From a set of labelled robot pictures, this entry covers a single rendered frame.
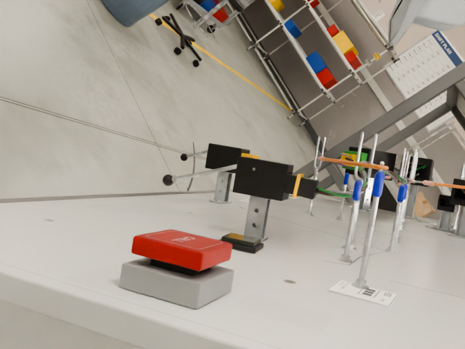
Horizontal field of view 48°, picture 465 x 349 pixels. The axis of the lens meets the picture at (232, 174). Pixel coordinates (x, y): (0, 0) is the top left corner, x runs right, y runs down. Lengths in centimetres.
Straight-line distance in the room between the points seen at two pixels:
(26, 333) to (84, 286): 32
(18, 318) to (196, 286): 36
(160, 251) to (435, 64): 808
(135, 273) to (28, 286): 6
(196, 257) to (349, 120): 807
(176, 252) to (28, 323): 36
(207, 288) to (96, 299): 7
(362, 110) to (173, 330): 810
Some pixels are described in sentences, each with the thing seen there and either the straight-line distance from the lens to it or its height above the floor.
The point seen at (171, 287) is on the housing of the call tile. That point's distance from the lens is 33.
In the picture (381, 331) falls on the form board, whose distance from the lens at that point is 36.
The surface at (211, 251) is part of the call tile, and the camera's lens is 33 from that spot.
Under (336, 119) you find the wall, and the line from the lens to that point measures 842.
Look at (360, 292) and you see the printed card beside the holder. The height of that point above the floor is 115.
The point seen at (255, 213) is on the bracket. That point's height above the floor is 107.
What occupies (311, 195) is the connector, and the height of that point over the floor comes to 114.
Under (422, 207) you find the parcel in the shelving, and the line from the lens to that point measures 747.
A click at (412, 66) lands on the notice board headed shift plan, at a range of 839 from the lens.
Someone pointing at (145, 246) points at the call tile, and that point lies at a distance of 34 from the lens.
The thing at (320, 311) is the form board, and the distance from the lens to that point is 37.
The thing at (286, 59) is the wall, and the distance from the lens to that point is 895.
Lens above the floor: 125
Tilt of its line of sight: 18 degrees down
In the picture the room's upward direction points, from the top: 56 degrees clockwise
